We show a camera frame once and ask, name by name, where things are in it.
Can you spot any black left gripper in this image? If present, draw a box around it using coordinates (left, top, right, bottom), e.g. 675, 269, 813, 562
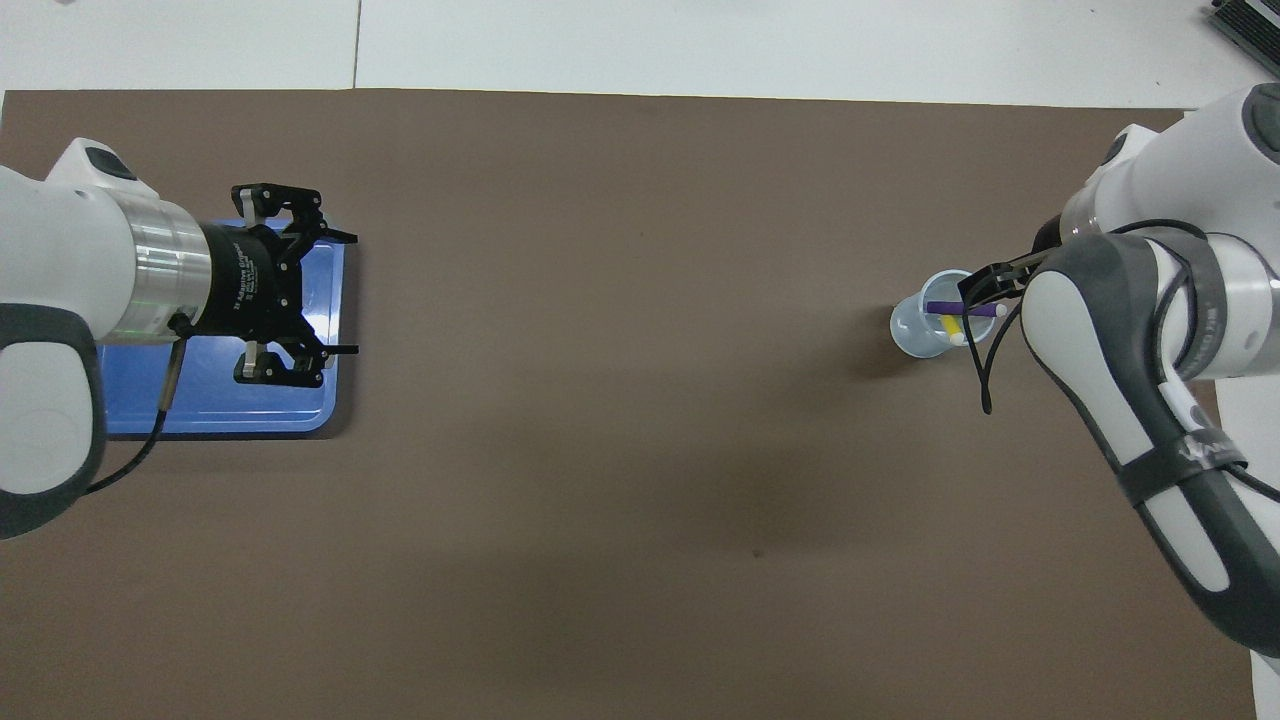
197, 183, 359, 387

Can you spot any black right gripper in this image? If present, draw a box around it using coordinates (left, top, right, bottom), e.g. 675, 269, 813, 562
960, 215, 1067, 309

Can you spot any blue plastic tray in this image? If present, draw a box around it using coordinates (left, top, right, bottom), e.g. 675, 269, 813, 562
95, 220, 346, 436

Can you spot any clear plastic cup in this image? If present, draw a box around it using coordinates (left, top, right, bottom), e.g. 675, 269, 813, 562
890, 270, 986, 359

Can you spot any brown table mat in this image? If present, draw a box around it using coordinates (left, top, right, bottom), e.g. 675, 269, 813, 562
0, 88, 1259, 720

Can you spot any grey ribbed device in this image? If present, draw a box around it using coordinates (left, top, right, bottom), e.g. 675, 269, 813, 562
1205, 0, 1280, 76

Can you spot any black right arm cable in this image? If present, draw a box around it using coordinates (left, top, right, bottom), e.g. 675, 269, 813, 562
965, 220, 1280, 501

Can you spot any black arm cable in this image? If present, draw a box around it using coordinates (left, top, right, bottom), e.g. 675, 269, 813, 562
965, 220, 1280, 501
85, 315, 196, 496

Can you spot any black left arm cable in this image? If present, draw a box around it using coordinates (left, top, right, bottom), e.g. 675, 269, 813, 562
85, 315, 196, 496

